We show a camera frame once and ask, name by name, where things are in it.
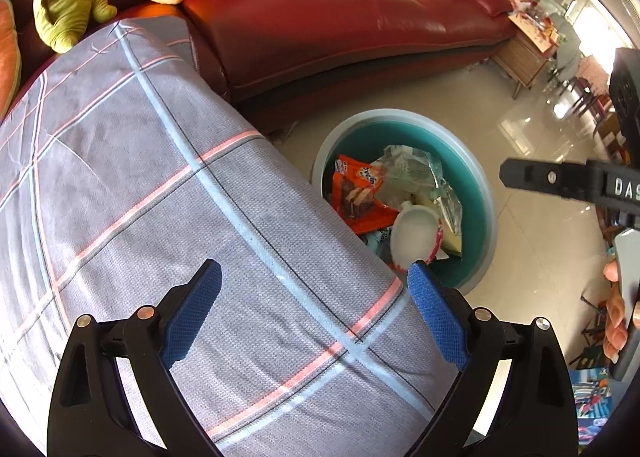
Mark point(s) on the clear plastic bag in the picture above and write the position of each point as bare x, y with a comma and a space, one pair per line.
408, 170

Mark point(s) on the person's right hand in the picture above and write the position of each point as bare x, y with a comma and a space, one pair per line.
616, 334

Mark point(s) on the grey plaid tablecloth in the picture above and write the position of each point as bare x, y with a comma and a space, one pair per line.
121, 173

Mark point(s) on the wooden side table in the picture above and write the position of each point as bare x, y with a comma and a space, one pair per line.
524, 55

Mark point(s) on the orange snack packet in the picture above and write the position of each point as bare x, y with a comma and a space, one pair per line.
354, 188

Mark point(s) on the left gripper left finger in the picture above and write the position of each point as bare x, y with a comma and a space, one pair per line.
158, 337

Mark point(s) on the dark red leather sofa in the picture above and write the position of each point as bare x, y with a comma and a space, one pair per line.
210, 69

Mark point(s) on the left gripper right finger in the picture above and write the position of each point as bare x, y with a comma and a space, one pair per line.
472, 340

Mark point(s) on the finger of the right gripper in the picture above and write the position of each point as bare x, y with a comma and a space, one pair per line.
566, 179

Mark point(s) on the teal plastic trash bucket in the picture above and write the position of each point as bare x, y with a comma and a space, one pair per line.
462, 261

